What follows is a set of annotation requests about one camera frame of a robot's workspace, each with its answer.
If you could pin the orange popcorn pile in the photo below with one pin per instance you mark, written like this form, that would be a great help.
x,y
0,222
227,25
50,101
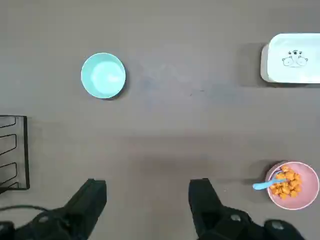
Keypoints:
x,y
287,187

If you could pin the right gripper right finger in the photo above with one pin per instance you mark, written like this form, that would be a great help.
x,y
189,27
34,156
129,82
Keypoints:
x,y
207,210

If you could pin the green bowl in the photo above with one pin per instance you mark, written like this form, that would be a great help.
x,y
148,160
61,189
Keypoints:
x,y
103,75

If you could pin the white lidded box with drawing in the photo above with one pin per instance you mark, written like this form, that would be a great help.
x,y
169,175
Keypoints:
x,y
291,70

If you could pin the blue spoon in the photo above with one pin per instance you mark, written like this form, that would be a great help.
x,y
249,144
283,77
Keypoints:
x,y
262,185

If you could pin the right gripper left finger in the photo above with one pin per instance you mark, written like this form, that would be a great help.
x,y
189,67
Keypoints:
x,y
82,202

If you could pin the pink bowl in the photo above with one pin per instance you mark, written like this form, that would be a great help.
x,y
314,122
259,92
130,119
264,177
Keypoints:
x,y
308,190

